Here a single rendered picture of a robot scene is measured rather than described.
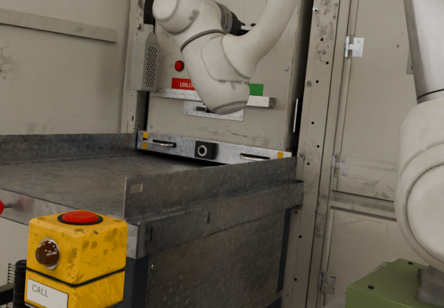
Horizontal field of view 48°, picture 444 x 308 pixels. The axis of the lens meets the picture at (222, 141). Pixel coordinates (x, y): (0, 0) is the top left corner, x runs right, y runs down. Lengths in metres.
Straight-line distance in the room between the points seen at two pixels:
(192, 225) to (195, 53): 0.35
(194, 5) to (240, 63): 0.16
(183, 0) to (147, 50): 0.50
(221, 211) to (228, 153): 0.49
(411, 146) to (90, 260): 0.38
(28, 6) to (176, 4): 0.64
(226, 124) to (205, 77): 0.46
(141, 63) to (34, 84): 0.32
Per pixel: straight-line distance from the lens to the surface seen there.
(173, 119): 1.58
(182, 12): 1.05
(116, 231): 0.58
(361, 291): 0.79
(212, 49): 1.03
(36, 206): 0.96
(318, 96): 1.36
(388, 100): 1.29
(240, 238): 1.14
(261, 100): 1.38
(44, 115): 1.60
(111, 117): 1.70
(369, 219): 1.31
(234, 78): 1.02
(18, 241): 2.14
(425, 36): 0.67
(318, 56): 1.37
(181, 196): 0.92
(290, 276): 1.44
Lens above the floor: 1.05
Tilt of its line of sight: 5 degrees down
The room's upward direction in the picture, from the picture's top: 5 degrees clockwise
